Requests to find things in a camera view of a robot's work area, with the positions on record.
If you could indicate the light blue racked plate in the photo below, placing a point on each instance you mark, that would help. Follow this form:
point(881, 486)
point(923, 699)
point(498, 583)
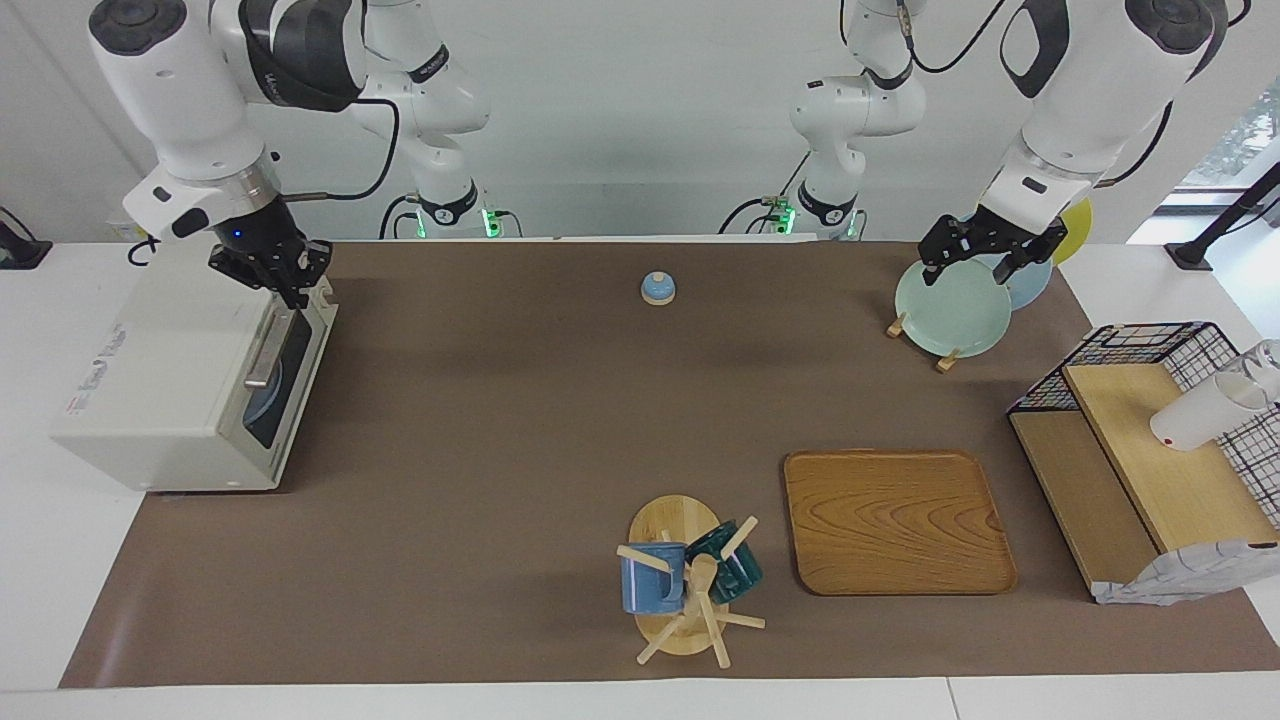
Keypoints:
point(1030, 285)

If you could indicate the pale green plate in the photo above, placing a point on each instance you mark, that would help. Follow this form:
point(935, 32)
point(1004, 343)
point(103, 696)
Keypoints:
point(950, 310)

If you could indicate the black stand bracket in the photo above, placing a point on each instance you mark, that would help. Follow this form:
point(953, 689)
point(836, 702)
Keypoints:
point(1215, 232)

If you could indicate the white wall socket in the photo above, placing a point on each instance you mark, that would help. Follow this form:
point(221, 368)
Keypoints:
point(125, 232)

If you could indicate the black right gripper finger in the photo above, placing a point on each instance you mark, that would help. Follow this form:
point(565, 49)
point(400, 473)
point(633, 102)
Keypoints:
point(298, 292)
point(321, 262)

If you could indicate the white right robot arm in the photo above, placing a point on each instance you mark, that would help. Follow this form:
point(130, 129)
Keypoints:
point(180, 100)

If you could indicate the brown wooden tray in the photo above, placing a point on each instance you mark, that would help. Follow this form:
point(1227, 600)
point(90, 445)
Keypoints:
point(895, 525)

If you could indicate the grey patterned cloth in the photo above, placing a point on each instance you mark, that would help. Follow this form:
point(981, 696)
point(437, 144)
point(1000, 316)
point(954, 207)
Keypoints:
point(1180, 575)

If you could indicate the black table clamp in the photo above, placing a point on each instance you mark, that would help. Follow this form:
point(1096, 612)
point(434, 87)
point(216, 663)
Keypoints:
point(22, 252)

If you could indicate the wooden plate rack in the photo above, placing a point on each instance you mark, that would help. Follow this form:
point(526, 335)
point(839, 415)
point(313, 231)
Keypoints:
point(946, 363)

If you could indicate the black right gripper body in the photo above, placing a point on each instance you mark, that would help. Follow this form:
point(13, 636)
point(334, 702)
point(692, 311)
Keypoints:
point(262, 245)

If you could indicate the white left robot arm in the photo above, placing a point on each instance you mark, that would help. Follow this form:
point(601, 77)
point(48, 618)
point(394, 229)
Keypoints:
point(1090, 90)

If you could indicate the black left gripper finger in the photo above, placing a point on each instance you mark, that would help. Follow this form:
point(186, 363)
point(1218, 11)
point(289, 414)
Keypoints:
point(1025, 262)
point(945, 242)

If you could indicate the dark green mug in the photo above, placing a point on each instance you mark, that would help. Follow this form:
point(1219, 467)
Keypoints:
point(735, 575)

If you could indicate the cream toaster oven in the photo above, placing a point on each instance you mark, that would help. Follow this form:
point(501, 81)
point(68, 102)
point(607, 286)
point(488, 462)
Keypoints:
point(160, 380)

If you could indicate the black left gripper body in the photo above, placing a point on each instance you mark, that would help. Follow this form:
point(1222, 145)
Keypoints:
point(995, 233)

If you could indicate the white cup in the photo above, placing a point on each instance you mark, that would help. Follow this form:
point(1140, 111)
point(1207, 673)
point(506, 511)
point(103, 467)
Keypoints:
point(1195, 420)

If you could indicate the blue mug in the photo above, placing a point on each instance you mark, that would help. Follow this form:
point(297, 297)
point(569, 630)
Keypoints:
point(648, 585)

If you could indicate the yellow plate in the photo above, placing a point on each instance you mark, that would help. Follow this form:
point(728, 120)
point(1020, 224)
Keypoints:
point(1078, 230)

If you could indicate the brown table mat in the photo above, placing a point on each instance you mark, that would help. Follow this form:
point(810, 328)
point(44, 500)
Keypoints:
point(520, 420)

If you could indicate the light wooden shelf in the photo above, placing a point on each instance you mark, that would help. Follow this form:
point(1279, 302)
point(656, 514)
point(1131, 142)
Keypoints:
point(1170, 480)

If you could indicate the wooden mug tree stand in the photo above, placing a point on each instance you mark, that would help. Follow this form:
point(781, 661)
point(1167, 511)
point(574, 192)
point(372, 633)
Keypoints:
point(672, 520)

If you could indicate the small blue call bell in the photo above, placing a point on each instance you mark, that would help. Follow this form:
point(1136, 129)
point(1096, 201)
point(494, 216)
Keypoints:
point(658, 290)

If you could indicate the clear glass cup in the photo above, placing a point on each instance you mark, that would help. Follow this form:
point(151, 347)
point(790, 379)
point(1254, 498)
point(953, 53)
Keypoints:
point(1265, 365)

